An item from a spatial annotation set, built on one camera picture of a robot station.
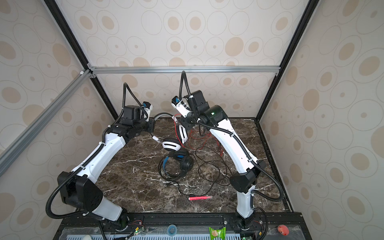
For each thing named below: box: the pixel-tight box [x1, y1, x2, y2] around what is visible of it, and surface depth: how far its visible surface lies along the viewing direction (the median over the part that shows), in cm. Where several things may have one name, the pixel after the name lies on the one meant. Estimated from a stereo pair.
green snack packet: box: [208, 227, 227, 240], surface depth 71 cm
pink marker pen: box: [188, 196, 213, 201], surface depth 83 cm
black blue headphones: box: [158, 151, 195, 181], surface depth 91 cm
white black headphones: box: [152, 112, 189, 152], surface depth 77 cm
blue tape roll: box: [167, 224, 178, 237], surface depth 73 cm
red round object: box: [277, 224, 290, 236], surface depth 71 cm
